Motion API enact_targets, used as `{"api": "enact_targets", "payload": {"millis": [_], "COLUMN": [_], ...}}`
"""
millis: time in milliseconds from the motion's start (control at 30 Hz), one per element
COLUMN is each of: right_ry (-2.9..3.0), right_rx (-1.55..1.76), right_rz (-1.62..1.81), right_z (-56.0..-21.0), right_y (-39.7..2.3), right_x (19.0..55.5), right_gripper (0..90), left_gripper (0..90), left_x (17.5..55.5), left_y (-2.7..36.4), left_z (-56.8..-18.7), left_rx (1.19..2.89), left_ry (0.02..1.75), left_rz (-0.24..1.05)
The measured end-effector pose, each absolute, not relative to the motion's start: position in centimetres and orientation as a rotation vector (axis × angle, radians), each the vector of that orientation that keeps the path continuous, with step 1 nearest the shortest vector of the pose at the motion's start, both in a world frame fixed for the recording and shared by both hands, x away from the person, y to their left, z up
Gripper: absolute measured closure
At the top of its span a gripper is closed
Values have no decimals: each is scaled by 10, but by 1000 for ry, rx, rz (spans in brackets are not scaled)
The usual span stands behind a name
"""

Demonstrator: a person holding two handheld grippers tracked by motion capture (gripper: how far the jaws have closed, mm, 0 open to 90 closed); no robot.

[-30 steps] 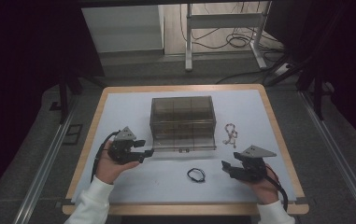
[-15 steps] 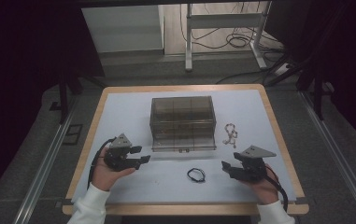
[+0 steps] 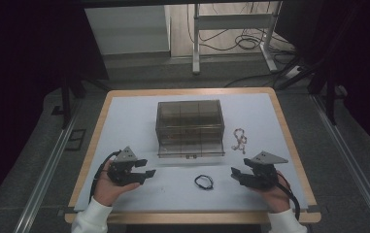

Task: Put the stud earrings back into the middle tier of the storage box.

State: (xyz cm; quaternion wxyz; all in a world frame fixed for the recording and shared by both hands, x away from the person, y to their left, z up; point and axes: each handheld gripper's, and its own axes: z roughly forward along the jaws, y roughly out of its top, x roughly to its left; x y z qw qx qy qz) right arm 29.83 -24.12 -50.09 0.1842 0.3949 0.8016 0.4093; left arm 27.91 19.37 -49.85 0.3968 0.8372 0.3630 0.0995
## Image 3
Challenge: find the person's right hand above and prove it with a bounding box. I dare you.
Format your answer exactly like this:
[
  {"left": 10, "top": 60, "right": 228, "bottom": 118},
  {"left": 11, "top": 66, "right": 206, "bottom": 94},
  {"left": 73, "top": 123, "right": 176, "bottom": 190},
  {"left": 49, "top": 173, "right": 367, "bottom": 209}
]
[{"left": 253, "top": 171, "right": 291, "bottom": 214}]

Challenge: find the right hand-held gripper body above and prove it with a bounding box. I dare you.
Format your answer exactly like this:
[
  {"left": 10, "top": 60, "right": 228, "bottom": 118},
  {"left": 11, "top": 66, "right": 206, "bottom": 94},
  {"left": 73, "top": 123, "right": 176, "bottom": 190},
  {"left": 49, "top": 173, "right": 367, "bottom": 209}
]
[{"left": 250, "top": 150, "right": 289, "bottom": 190}]

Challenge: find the white table mat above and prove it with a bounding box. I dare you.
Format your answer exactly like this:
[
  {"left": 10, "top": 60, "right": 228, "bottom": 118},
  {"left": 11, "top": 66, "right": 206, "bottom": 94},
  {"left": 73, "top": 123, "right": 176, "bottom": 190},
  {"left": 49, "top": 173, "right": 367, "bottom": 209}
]
[{"left": 74, "top": 92, "right": 309, "bottom": 213}]

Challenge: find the left hand-held gripper black cable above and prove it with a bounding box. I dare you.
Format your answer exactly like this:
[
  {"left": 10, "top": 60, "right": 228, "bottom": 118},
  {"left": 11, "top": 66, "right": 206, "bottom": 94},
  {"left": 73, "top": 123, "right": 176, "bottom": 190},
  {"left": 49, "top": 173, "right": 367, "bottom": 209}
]
[{"left": 89, "top": 150, "right": 122, "bottom": 203}]

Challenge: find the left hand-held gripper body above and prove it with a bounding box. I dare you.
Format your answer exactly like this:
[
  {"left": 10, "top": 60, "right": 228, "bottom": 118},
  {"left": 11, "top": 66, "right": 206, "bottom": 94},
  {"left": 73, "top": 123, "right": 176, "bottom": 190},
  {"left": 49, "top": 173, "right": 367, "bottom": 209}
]
[{"left": 108, "top": 146, "right": 139, "bottom": 187}]

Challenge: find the smoky transparent drawer box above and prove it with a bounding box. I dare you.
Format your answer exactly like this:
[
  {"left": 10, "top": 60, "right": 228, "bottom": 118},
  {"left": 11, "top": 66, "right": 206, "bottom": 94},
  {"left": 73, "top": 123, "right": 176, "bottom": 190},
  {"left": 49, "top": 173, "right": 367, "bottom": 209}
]
[{"left": 155, "top": 100, "right": 225, "bottom": 159}]

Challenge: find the beaded chain necklace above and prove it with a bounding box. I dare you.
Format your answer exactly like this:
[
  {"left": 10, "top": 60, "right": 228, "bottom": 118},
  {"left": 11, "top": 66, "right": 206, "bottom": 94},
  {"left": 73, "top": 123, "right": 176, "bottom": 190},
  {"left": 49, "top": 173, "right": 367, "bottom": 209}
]
[{"left": 230, "top": 128, "right": 249, "bottom": 155}]

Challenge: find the white power strip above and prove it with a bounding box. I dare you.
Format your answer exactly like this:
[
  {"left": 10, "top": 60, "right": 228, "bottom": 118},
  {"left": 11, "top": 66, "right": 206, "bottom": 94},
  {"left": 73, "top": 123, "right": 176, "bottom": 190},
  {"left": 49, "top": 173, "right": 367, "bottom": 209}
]
[{"left": 284, "top": 65, "right": 303, "bottom": 81}]

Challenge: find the right hand-held gripper black cable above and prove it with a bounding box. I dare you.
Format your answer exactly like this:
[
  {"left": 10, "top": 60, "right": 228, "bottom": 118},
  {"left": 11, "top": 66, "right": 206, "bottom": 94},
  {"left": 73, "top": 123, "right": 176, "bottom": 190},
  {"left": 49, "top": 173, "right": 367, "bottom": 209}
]
[{"left": 274, "top": 173, "right": 301, "bottom": 221}]

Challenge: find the white metal desk frame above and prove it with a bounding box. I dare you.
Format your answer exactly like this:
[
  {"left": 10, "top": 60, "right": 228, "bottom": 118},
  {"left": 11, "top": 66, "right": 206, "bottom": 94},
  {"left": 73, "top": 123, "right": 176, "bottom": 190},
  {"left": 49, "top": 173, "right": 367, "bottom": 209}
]
[{"left": 191, "top": 1, "right": 279, "bottom": 75}]

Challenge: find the aluminium floor rail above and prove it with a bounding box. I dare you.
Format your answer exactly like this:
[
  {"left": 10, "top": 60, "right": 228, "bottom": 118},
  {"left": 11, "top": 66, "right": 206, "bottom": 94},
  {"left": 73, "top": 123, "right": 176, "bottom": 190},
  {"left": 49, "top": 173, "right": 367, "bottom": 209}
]
[
  {"left": 12, "top": 106, "right": 80, "bottom": 233},
  {"left": 312, "top": 95, "right": 370, "bottom": 233}
]

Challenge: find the black metal stand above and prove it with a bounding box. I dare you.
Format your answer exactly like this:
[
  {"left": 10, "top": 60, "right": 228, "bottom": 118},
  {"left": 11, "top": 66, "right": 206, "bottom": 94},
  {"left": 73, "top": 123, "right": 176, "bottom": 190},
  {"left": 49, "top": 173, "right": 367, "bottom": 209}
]
[
  {"left": 60, "top": 76, "right": 109, "bottom": 130},
  {"left": 276, "top": 57, "right": 339, "bottom": 125}
]

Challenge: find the long black floor cable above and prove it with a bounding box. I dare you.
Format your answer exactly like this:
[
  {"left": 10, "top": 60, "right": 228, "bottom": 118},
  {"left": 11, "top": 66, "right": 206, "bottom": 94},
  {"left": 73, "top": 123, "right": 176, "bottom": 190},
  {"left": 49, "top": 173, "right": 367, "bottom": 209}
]
[{"left": 223, "top": 57, "right": 300, "bottom": 88}]

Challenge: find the white cabinet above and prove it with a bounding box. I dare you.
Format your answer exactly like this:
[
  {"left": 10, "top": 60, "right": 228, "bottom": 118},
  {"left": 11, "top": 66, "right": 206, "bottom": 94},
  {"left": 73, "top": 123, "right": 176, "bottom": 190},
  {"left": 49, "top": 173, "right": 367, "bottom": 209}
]
[{"left": 84, "top": 4, "right": 171, "bottom": 56}]

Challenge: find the hand-held gripper black cable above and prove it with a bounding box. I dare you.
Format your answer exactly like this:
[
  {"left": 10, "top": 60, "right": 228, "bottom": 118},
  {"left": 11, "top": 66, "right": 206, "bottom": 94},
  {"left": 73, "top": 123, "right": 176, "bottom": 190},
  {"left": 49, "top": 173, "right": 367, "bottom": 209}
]
[
  {"left": 274, "top": 173, "right": 301, "bottom": 221},
  {"left": 89, "top": 150, "right": 122, "bottom": 203}
]

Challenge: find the black cord bracelet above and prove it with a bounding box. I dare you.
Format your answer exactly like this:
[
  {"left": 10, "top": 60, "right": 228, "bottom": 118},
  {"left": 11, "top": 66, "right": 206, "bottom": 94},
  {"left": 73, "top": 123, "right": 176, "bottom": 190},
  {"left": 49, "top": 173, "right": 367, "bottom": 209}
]
[{"left": 194, "top": 174, "right": 215, "bottom": 191}]

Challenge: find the person's left hand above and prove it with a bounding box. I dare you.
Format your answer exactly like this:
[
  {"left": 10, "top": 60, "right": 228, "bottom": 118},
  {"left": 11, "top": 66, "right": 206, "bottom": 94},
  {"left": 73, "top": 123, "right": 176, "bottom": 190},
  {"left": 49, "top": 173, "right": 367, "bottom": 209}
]
[{"left": 93, "top": 159, "right": 142, "bottom": 207}]

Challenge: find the black cable tangle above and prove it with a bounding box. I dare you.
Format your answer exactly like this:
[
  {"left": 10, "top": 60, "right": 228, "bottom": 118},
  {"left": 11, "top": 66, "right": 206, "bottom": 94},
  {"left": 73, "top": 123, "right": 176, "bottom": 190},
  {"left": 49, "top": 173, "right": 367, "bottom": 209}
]
[{"left": 186, "top": 1, "right": 295, "bottom": 66}]

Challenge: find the dark curtain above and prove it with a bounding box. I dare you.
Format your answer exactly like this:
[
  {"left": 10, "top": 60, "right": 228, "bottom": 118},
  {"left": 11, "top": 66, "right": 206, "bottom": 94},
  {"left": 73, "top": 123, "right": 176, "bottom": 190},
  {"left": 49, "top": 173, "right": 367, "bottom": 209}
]
[
  {"left": 276, "top": 0, "right": 370, "bottom": 159},
  {"left": 0, "top": 0, "right": 109, "bottom": 215}
]

